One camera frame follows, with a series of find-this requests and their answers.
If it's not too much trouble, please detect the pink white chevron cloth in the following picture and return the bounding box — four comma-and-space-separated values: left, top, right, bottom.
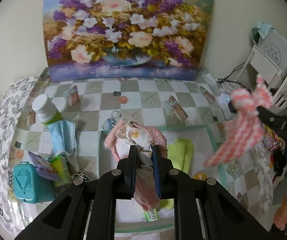
205, 74, 273, 167

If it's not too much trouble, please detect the pink beige scrunchie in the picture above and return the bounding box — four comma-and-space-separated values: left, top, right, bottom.
104, 119, 168, 211

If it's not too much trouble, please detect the leopard print scrunchie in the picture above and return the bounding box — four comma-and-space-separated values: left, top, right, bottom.
71, 172, 93, 182

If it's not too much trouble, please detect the green tissue pack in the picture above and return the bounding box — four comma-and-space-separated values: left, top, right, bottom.
50, 155, 71, 187

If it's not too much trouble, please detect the light blue face mask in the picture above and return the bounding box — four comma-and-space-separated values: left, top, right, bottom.
48, 120, 77, 156

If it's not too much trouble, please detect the white power strip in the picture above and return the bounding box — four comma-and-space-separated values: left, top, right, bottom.
216, 93, 233, 120

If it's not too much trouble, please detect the lime green cloth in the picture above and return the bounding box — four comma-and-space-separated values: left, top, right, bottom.
161, 138, 195, 209

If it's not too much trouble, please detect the colourful toy pile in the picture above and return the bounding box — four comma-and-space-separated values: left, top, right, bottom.
263, 125, 287, 178

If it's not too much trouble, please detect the white teal shallow tray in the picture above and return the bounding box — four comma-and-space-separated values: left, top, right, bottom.
100, 125, 228, 233

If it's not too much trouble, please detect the small green gum box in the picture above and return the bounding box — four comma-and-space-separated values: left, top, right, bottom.
144, 208, 159, 222

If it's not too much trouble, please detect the white wooden chair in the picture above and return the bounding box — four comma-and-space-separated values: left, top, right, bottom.
235, 45, 287, 114

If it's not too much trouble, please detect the yellow snack packet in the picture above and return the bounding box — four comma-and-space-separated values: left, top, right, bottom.
193, 172, 207, 181

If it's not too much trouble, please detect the white blue cardboard box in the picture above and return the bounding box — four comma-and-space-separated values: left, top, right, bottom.
251, 21, 287, 75

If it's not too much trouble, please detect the purple cartoon packet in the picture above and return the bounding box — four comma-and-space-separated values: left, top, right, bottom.
28, 151, 60, 181

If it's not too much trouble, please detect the checkered tablecloth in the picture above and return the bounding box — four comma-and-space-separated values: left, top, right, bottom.
0, 71, 274, 236

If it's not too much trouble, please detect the teal plastic case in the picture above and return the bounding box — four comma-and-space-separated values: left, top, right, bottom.
13, 162, 55, 204

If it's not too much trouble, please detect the white green pill bottle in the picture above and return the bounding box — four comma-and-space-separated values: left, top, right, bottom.
32, 94, 63, 125

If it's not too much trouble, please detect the floral painting canvas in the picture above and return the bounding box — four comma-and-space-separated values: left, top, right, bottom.
43, 0, 213, 82

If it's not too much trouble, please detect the black cable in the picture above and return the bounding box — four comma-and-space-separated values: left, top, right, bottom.
216, 63, 247, 85

